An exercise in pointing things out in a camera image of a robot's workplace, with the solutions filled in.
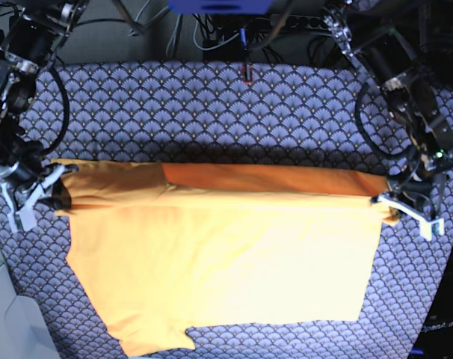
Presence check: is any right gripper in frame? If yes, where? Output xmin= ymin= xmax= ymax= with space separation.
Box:
xmin=0 ymin=158 xmax=78 ymax=211

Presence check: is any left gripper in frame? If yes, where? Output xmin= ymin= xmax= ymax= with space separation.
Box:
xmin=386 ymin=149 xmax=453 ymax=221

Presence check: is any yellow T-shirt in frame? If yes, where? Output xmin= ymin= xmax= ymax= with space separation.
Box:
xmin=61 ymin=161 xmax=391 ymax=356

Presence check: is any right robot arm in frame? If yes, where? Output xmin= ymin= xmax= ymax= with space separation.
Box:
xmin=0 ymin=1 xmax=88 ymax=215

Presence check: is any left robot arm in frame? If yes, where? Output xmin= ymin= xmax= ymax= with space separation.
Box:
xmin=322 ymin=1 xmax=453 ymax=221

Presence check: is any blue fan-patterned tablecloth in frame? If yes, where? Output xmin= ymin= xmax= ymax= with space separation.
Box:
xmin=0 ymin=61 xmax=453 ymax=358

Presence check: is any white plastic bin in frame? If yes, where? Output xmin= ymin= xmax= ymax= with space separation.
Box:
xmin=0 ymin=250 xmax=60 ymax=358

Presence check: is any black OpenArm labelled case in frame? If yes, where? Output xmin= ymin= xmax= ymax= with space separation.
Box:
xmin=409 ymin=246 xmax=453 ymax=358

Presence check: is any red black table clamp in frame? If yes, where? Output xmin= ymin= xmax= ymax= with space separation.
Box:
xmin=241 ymin=63 xmax=253 ymax=85

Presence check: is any blue box at top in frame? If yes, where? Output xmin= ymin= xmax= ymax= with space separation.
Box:
xmin=168 ymin=0 xmax=273 ymax=14

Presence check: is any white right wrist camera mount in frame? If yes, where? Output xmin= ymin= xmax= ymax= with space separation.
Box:
xmin=1 ymin=164 xmax=67 ymax=233

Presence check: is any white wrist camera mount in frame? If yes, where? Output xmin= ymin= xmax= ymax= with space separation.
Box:
xmin=370 ymin=192 xmax=445 ymax=242
xmin=1 ymin=164 xmax=67 ymax=233

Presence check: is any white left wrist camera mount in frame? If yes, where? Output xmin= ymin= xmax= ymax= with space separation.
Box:
xmin=370 ymin=192 xmax=445 ymax=242

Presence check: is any black cable bundle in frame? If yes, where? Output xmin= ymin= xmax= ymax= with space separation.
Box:
xmin=114 ymin=7 xmax=362 ymax=64

